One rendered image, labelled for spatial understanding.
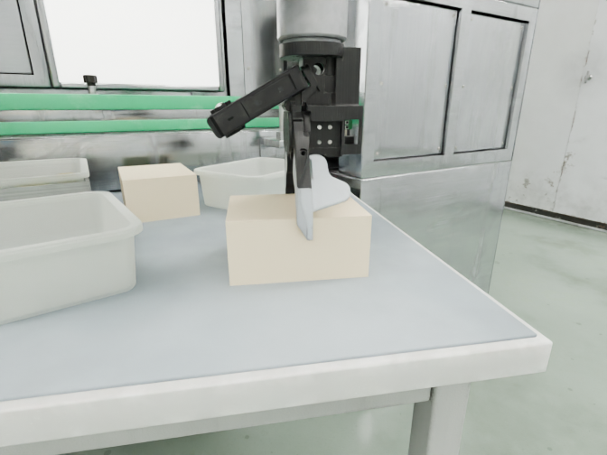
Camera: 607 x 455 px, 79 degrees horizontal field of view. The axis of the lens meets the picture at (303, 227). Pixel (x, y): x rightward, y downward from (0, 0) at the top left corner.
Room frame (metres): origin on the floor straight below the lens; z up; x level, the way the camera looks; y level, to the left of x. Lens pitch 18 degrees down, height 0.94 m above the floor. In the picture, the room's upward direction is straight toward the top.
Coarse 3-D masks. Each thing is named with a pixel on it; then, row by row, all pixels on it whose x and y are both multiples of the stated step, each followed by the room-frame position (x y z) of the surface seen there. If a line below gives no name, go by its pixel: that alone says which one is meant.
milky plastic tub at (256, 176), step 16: (256, 160) 0.87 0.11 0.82; (272, 160) 0.87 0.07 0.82; (208, 176) 0.70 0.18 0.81; (224, 176) 0.66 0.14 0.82; (240, 176) 0.64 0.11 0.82; (256, 176) 0.64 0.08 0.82; (272, 176) 0.66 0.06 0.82; (208, 192) 0.70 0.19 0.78; (224, 192) 0.68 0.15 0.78; (240, 192) 0.66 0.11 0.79; (256, 192) 0.64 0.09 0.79; (272, 192) 0.68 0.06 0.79; (224, 208) 0.69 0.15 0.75
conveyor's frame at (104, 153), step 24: (0, 144) 0.74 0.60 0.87; (24, 144) 0.76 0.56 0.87; (48, 144) 0.78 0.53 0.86; (72, 144) 0.80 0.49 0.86; (96, 144) 0.82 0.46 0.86; (120, 144) 0.85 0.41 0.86; (144, 144) 0.87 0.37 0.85; (168, 144) 0.90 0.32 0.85; (192, 144) 0.93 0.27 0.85; (216, 144) 0.96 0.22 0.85; (240, 144) 0.99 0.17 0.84; (96, 168) 0.82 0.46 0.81; (192, 168) 0.93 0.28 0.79
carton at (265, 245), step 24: (240, 216) 0.39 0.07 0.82; (264, 216) 0.39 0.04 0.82; (288, 216) 0.39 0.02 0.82; (336, 216) 0.39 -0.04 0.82; (360, 216) 0.39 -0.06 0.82; (240, 240) 0.37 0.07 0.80; (264, 240) 0.37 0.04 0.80; (288, 240) 0.38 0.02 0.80; (312, 240) 0.38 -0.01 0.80; (336, 240) 0.39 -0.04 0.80; (360, 240) 0.39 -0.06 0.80; (240, 264) 0.37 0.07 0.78; (264, 264) 0.37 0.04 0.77; (288, 264) 0.38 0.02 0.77; (312, 264) 0.38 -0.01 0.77; (336, 264) 0.39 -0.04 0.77; (360, 264) 0.39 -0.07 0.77
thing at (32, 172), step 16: (32, 160) 0.71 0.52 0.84; (48, 160) 0.72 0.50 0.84; (64, 160) 0.74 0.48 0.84; (80, 160) 0.72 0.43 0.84; (0, 176) 0.68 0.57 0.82; (16, 176) 0.69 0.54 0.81; (32, 176) 0.70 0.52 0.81; (48, 176) 0.55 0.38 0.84; (64, 176) 0.55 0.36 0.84; (80, 176) 0.57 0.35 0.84
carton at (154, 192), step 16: (128, 176) 0.63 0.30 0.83; (144, 176) 0.63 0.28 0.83; (160, 176) 0.63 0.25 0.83; (176, 176) 0.63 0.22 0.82; (192, 176) 0.65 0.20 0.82; (128, 192) 0.60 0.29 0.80; (144, 192) 0.61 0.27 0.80; (160, 192) 0.62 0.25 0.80; (176, 192) 0.63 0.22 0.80; (192, 192) 0.64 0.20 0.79; (128, 208) 0.59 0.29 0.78; (144, 208) 0.61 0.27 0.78; (160, 208) 0.62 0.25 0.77; (176, 208) 0.63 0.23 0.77; (192, 208) 0.64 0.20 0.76
